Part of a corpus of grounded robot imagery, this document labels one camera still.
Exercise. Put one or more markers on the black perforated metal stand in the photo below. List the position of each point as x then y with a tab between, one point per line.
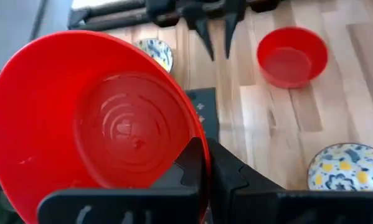
206	109

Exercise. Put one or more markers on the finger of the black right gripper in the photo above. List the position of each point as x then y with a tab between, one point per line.
204	34
231	31

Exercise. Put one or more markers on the large yellow blue patterned bowl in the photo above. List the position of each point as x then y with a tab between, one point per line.
345	168

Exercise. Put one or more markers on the small yellow blue patterned bowl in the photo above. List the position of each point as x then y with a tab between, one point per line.
158	51

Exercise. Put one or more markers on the black aluminium table frame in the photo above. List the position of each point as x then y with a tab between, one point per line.
111	17

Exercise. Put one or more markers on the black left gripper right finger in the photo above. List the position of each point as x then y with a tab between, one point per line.
267	205

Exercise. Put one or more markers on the red plastic bowl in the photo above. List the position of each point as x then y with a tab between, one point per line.
292	59
49	109

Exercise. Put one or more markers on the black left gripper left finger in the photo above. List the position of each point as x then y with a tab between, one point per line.
127	205

